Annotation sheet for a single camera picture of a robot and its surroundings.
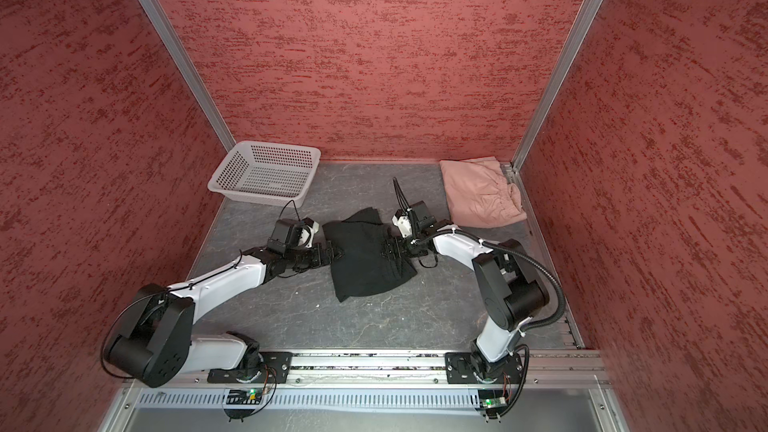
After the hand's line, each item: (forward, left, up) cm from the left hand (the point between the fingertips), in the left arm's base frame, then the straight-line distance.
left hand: (332, 261), depth 88 cm
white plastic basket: (+41, +29, -5) cm, 50 cm away
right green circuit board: (-33, -43, -6) cm, 55 cm away
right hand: (+3, -19, -1) cm, 19 cm away
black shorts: (+1, -10, +2) cm, 10 cm away
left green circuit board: (-33, +18, -6) cm, 38 cm away
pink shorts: (+29, -50, -3) cm, 58 cm away
